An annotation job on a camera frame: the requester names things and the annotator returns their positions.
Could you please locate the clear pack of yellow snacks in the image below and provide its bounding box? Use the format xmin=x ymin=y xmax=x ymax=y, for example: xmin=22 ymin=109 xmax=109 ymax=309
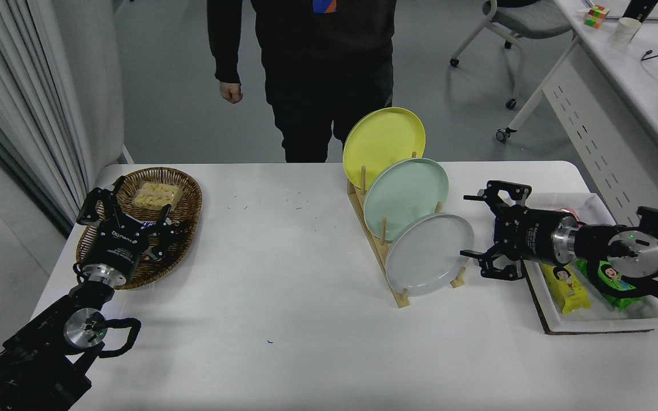
xmin=133 ymin=181 xmax=183 ymax=210

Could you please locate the yellow snack bar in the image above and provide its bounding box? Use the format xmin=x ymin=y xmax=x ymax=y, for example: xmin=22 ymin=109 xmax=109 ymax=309
xmin=539 ymin=264 xmax=591 ymax=315

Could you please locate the pale green plate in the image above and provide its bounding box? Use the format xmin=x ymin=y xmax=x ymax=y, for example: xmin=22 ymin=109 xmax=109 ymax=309
xmin=363 ymin=158 xmax=450 ymax=241

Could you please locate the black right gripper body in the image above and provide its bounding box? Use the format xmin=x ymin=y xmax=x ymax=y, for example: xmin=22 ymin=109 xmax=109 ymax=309
xmin=492 ymin=205 xmax=564 ymax=266

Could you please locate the grey plate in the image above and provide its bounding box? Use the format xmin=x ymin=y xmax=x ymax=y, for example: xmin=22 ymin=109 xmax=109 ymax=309
xmin=385 ymin=213 xmax=475 ymax=297

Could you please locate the brown wicker basket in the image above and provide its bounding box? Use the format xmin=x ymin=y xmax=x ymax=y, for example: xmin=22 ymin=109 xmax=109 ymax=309
xmin=76 ymin=167 xmax=203 ymax=290

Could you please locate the person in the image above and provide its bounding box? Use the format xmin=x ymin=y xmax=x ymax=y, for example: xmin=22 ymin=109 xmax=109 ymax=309
xmin=207 ymin=0 xmax=394 ymax=163

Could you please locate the black tall object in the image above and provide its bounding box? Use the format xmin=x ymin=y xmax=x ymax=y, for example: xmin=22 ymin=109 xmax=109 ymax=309
xmin=622 ymin=0 xmax=658 ymax=23

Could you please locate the person's right hand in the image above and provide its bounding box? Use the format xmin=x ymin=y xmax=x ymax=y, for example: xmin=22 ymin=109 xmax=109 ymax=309
xmin=219 ymin=82 xmax=244 ymax=104

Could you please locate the wooden plate rack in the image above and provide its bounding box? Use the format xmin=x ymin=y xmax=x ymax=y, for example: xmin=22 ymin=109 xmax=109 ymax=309
xmin=347 ymin=151 xmax=466 ymax=309

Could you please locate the yellow plate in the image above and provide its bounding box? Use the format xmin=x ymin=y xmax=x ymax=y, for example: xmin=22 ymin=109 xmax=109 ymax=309
xmin=342 ymin=107 xmax=426 ymax=190

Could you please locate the white office desk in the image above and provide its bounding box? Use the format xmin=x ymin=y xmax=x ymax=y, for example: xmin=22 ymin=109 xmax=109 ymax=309
xmin=495 ymin=0 xmax=658 ymax=332

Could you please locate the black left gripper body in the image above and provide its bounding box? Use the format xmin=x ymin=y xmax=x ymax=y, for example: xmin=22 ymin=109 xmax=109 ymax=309
xmin=81 ymin=221 xmax=154 ymax=283

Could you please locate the green snack bar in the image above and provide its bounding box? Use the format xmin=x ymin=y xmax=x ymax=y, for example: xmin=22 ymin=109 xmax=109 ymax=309
xmin=575 ymin=258 xmax=644 ymax=312

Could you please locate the white paper cup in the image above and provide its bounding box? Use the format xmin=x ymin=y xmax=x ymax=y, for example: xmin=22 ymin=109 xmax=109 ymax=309
xmin=610 ymin=18 xmax=642 ymax=46

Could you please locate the colourful puzzle cube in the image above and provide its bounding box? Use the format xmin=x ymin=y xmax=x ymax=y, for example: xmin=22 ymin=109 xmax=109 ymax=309
xmin=584 ymin=5 xmax=610 ymax=29

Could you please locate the white curtain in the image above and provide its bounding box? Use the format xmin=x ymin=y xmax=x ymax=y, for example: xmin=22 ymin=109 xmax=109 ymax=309
xmin=0 ymin=0 xmax=93 ymax=235

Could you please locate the grey office chair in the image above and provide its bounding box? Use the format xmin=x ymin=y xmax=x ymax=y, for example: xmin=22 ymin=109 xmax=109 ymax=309
xmin=450 ymin=0 xmax=581 ymax=110

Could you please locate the white tray with dark base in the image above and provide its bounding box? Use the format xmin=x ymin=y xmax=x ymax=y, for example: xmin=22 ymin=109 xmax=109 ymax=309
xmin=506 ymin=192 xmax=658 ymax=335

